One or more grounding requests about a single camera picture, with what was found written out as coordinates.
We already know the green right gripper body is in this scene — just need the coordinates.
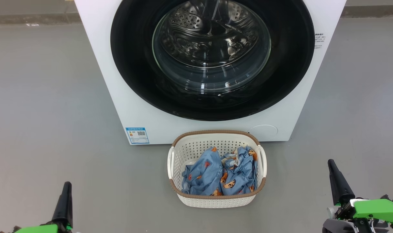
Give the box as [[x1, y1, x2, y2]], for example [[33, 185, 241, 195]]
[[322, 194, 393, 233]]

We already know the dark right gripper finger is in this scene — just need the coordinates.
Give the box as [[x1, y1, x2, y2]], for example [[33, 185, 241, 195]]
[[328, 159, 355, 205]]

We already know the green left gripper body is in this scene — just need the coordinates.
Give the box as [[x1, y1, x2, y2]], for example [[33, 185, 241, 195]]
[[0, 223, 73, 233]]

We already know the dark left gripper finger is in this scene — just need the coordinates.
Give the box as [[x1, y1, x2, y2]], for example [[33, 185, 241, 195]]
[[52, 182, 73, 228]]

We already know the black round glass washer door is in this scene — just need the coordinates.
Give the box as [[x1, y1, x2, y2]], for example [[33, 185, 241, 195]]
[[110, 0, 315, 122]]

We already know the white front-load washing machine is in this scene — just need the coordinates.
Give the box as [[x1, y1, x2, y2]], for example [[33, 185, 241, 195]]
[[74, 0, 347, 145]]

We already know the steel washing machine drum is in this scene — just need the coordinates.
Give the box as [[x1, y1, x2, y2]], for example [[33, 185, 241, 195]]
[[158, 0, 261, 68]]

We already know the round white filter cover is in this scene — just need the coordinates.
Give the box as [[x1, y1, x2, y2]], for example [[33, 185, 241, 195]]
[[248, 125, 278, 141]]

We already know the blue energy label sticker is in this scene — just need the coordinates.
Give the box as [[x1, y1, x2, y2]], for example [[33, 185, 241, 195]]
[[126, 127, 150, 144]]

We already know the white perforated basket brown rim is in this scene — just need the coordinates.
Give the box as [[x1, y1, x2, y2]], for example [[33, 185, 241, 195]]
[[167, 130, 267, 208]]

